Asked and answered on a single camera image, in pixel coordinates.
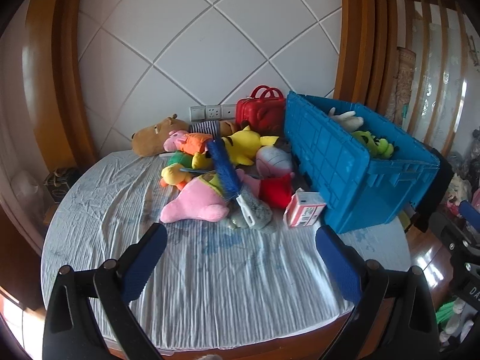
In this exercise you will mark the yellow turtle plush green shell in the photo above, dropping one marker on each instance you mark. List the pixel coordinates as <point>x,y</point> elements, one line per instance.
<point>174,174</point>

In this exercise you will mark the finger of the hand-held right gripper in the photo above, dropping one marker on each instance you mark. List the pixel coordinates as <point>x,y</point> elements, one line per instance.
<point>470,210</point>
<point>450,228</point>

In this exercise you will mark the glass door with wooden slats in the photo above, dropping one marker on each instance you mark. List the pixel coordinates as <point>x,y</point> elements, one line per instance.
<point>438,63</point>

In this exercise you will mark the pink starfish plush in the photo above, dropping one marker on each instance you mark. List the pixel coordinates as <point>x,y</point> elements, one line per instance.
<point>191,204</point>

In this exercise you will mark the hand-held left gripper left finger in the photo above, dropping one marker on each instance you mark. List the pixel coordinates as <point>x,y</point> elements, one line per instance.
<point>146,258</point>

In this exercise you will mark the pile of plush toys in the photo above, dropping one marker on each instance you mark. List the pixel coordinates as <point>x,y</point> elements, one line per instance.
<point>459,187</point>

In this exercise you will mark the yellow mouse plush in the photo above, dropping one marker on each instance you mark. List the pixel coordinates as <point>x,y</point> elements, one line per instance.
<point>243,144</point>

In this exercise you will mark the striped grey bedsheet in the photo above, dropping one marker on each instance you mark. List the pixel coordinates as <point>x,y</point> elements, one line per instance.
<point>206,288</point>

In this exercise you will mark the green fuzzy toy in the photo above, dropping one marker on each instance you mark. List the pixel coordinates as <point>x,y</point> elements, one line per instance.
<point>448,313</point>

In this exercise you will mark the blue bristle brush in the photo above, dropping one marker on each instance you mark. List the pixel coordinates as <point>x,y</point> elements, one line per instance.
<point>223,168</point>

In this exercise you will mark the brown plush with striped shirt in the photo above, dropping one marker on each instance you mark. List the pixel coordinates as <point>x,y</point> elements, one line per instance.
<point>153,137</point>

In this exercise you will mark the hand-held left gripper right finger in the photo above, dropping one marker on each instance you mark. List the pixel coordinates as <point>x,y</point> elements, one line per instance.
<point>337,262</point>

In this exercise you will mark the grey plush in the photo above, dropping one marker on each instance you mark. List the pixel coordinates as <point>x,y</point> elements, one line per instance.
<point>262,213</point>

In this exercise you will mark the red and white tissue packet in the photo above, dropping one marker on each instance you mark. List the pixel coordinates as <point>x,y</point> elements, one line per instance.
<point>303,210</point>

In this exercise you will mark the white fuzzy toy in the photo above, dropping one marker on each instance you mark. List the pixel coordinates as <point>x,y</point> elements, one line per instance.
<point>459,330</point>

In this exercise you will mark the red toy suitcase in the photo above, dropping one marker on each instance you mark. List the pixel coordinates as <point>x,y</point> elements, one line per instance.
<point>258,116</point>

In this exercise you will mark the pink pig plush red dress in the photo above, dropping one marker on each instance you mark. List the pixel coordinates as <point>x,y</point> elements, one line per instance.
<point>275,191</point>

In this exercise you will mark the dark box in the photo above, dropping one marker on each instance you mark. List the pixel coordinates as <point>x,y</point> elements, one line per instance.
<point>60,185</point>

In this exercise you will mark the pink and orange plush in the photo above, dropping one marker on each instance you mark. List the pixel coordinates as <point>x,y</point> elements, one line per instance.
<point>187,141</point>

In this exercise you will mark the light blue plastic tool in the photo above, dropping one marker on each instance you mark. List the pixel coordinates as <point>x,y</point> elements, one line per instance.
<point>191,171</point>

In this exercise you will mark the blue plastic crate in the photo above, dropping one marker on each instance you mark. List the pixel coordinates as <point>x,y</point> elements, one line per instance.
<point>330,157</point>

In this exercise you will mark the clear plastic bottle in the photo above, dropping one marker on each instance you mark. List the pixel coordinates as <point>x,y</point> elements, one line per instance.
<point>26,191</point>

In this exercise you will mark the white wall switch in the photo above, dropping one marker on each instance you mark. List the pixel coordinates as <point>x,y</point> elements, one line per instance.
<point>197,113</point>

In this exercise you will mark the black cloth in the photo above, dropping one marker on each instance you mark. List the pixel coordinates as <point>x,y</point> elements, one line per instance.
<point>438,180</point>

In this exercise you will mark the white and pink round plush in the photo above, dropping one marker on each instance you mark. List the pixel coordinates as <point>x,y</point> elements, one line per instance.
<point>273,161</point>

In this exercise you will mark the rolled patterned carpet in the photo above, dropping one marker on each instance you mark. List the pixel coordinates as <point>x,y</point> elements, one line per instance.
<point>403,82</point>

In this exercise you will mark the white flat box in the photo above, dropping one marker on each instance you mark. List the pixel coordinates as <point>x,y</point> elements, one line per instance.
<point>167,154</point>

